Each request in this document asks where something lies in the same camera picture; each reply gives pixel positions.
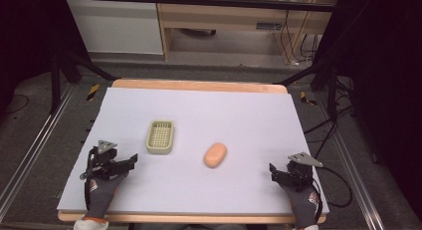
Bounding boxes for black floor cable bundle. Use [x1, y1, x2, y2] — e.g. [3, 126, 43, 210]
[303, 78, 355, 159]

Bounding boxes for black metal stand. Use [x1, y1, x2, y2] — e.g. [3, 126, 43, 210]
[49, 50, 117, 115]
[273, 61, 340, 122]

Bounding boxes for hanging desk cables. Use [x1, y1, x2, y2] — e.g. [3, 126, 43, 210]
[279, 10, 320, 66]

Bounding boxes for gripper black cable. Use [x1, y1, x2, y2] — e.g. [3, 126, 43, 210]
[84, 148, 95, 212]
[312, 165, 353, 224]

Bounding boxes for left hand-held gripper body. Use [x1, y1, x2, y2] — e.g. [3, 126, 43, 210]
[87, 139, 131, 181]

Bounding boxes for wooden desk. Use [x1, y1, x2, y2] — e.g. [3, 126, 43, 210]
[154, 0, 341, 64]

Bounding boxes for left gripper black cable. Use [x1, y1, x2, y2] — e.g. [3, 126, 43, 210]
[84, 148, 95, 212]

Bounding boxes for wooden table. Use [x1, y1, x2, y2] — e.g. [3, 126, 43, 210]
[57, 78, 327, 224]

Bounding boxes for white cabinet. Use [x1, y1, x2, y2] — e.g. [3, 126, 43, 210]
[66, 0, 164, 56]

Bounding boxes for metal floor rail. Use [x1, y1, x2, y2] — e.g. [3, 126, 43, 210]
[316, 93, 386, 230]
[0, 86, 77, 222]

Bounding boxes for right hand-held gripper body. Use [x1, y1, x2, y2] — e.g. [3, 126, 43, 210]
[282, 151, 324, 193]

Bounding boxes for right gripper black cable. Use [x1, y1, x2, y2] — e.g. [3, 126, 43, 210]
[312, 165, 353, 224]

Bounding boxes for white table mat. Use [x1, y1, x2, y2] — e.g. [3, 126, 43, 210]
[57, 87, 330, 215]

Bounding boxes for black curtain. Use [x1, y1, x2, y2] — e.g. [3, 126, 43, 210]
[315, 0, 422, 221]
[0, 0, 88, 115]

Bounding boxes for yellow black floor tape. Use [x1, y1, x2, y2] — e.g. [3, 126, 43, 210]
[300, 91, 317, 107]
[86, 84, 101, 102]

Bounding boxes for beige slotted soap dish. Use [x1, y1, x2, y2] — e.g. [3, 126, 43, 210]
[145, 119, 175, 155]

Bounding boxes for black horizontal frame bar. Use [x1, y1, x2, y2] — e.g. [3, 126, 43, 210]
[62, 0, 336, 13]

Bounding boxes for orange soap bar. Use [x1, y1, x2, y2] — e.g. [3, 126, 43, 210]
[203, 142, 229, 169]

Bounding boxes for thin black floor cable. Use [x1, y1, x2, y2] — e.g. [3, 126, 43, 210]
[5, 94, 31, 115]

